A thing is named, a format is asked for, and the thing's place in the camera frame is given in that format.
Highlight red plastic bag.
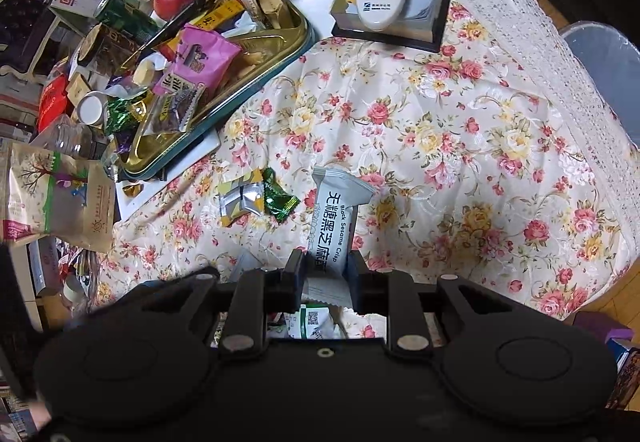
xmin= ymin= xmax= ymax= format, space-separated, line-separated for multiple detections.
xmin=36 ymin=71 xmax=70 ymax=134

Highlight gold tin tray teal rim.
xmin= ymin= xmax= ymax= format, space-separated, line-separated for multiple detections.
xmin=114 ymin=0 xmax=317 ymax=182

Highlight purple box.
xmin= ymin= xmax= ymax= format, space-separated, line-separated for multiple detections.
xmin=571 ymin=311 xmax=637 ymax=349

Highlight white snack bar packet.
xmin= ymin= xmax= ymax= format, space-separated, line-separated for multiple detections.
xmin=300 ymin=164 xmax=377 ymax=309

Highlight floral tablecloth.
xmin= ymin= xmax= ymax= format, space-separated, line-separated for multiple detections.
xmin=87 ymin=0 xmax=638 ymax=340

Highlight cream round candy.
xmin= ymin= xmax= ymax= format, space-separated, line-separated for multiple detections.
xmin=131 ymin=58 xmax=157 ymax=87

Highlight clear plastic bottle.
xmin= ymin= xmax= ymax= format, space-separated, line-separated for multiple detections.
xmin=29 ymin=114 xmax=108 ymax=159

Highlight green candy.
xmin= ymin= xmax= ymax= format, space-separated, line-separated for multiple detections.
xmin=261 ymin=167 xmax=302 ymax=224

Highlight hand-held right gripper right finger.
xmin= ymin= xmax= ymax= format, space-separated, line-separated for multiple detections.
xmin=350 ymin=249 xmax=531 ymax=353

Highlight white round jar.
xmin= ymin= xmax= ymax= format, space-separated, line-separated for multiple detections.
xmin=74 ymin=90 xmax=109 ymax=126

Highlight kraft paper bag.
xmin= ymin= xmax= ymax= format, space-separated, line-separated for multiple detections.
xmin=0 ymin=142 xmax=120 ymax=254

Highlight clear plastic bin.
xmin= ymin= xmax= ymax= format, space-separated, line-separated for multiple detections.
xmin=556 ymin=21 xmax=640 ymax=150

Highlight white lace tablecloth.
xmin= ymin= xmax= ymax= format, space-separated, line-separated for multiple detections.
xmin=447 ymin=0 xmax=640 ymax=173

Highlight pink snack packet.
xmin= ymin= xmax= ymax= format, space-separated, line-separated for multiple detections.
xmin=151 ymin=23 xmax=244 ymax=98

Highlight yellow silver candy packet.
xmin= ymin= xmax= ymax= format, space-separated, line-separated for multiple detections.
xmin=217 ymin=169 xmax=266 ymax=229

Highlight white board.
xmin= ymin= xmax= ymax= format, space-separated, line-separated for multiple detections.
xmin=114 ymin=128 xmax=222 ymax=224

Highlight white green snack packet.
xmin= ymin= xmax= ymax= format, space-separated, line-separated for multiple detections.
xmin=284 ymin=303 xmax=347 ymax=341

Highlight dark clear-window snack packet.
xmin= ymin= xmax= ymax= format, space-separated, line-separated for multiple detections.
xmin=149 ymin=82 xmax=207 ymax=134

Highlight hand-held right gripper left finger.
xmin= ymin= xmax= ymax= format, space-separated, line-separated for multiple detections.
xmin=107 ymin=249 xmax=306 ymax=354

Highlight green drink can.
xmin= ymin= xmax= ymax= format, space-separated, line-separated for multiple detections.
xmin=94 ymin=0 xmax=162 ymax=45

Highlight green foil candies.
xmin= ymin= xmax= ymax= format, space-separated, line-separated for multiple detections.
xmin=101 ymin=96 xmax=140 ymax=135

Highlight black notepad base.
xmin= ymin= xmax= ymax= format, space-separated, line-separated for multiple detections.
xmin=332 ymin=0 xmax=458 ymax=54

